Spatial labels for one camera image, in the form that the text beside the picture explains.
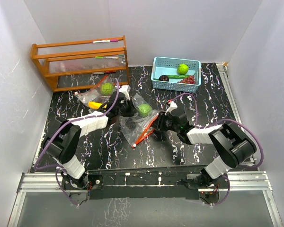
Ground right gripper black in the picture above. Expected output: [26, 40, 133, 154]
[150, 111, 179, 133]

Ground zip bag red seal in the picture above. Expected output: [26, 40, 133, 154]
[119, 92, 160, 149]

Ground zip bag with grapes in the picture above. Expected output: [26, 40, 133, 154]
[74, 75, 116, 113]

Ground red fake grape bunch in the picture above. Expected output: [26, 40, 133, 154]
[179, 75, 195, 84]

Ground green fake chili pepper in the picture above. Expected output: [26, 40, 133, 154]
[167, 74, 195, 80]

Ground dark red fake fruit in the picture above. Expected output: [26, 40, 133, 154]
[159, 75, 169, 82]

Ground light blue plastic basket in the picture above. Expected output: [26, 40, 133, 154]
[151, 57, 202, 93]

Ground green bumpy fake fruit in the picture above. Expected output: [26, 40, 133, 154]
[177, 64, 189, 75]

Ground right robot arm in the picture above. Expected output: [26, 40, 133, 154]
[151, 110, 257, 188]

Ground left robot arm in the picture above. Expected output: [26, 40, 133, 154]
[43, 91, 134, 189]

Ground dark purple fake grapes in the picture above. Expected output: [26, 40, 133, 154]
[96, 96, 110, 104]

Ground green bumpy fruit left bag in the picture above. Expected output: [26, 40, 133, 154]
[100, 83, 115, 96]

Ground red black item on shelf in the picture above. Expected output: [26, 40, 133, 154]
[93, 70, 116, 75]

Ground black base crossbar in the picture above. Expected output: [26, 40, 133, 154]
[60, 166, 230, 202]

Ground green white marker pen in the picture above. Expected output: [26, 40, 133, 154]
[95, 56, 119, 60]

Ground wooden shelf rack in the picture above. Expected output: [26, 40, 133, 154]
[30, 36, 130, 92]

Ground pink white marker pen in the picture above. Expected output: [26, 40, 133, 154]
[91, 39, 119, 44]

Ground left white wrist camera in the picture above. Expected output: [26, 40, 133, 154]
[119, 85, 131, 100]

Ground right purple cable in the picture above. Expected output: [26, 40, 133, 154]
[168, 92, 264, 206]

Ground purple cable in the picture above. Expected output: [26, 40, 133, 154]
[34, 77, 121, 206]
[168, 92, 264, 206]

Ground aluminium frame rail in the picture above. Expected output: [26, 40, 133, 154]
[8, 167, 282, 227]

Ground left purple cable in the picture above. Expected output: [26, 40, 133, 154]
[34, 77, 121, 206]

